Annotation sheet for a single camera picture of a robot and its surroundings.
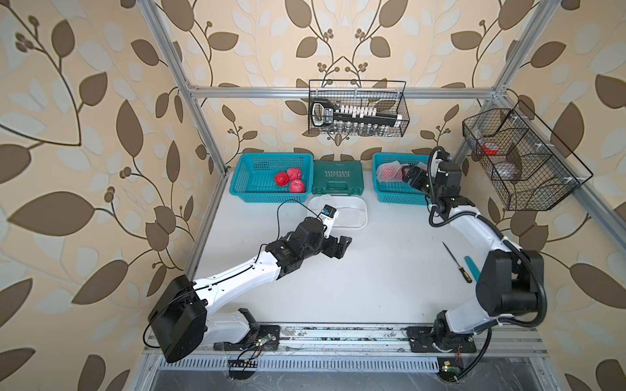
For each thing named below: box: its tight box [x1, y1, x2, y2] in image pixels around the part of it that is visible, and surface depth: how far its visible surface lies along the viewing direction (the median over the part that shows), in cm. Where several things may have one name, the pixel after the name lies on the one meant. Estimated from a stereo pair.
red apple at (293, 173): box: [286, 167, 302, 181], surface depth 114 cm
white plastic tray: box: [307, 193, 368, 231], surface depth 101 cm
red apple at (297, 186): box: [290, 179, 305, 194], surface depth 109 cm
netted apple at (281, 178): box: [273, 171, 290, 187], surface depth 114 cm
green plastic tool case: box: [311, 159, 365, 196], surface depth 114 cm
